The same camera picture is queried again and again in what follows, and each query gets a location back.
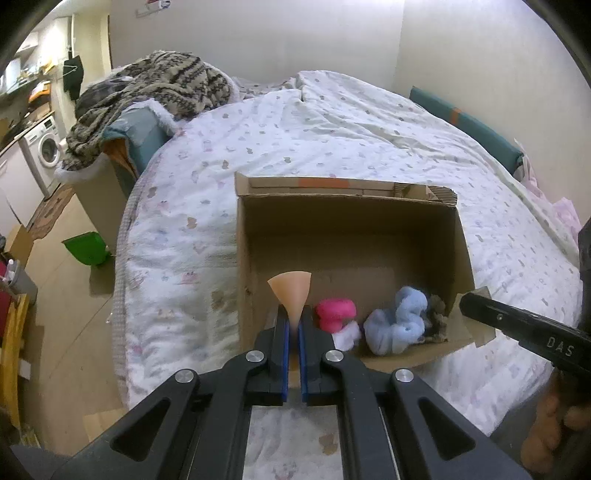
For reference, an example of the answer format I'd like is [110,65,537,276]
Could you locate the small cardboard box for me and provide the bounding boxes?
[7,224,35,264]

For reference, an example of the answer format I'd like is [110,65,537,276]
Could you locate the person's right hand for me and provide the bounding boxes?
[522,367,591,476]

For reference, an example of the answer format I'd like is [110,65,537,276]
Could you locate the wall hook rack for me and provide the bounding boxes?
[135,0,171,17]

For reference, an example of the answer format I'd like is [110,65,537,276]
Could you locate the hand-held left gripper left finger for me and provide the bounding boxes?
[60,305,293,480]

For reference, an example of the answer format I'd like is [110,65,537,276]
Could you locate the patterned knit blanket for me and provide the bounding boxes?
[55,51,234,178]

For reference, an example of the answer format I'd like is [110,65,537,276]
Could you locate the teal headboard cushion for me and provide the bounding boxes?
[409,86,525,174]

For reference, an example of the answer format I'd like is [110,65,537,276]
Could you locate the brown cardboard box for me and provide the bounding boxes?
[234,172,497,372]

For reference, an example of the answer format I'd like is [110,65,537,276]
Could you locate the brown patterned door mat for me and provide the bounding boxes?
[28,185,77,241]

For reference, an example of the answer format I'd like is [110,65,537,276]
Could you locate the beige storage box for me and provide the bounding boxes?
[76,161,139,252]

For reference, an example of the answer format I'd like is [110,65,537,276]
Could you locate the grey bin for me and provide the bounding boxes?
[0,258,38,301]

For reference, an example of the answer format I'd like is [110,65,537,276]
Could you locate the blue fluffy scrunchie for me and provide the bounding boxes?
[363,286,428,356]

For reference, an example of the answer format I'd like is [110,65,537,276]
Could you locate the pink cloth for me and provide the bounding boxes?
[522,157,583,241]

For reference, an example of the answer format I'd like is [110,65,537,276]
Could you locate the printed bed quilt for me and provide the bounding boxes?
[113,70,585,480]

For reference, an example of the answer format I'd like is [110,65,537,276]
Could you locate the dark grey clothing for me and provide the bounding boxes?
[489,383,555,462]

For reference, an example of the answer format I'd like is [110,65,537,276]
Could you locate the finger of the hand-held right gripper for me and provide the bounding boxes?
[577,222,591,275]
[461,292,591,370]

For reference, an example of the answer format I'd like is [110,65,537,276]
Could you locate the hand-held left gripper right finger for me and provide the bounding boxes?
[298,307,532,480]

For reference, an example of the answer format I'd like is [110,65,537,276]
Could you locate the red bag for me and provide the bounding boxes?
[0,286,12,337]

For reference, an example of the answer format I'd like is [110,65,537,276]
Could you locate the white soft cloth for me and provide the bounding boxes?
[332,320,362,352]

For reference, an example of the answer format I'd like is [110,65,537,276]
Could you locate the white cabinet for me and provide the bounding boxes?
[0,138,40,227]

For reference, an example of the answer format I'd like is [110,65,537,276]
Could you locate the black hanging garment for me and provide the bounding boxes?
[62,55,85,100]

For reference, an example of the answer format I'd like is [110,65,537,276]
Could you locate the white washing machine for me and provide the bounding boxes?
[21,113,63,197]

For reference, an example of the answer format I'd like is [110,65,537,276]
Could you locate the yellow wooden rack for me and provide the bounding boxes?
[0,293,31,430]

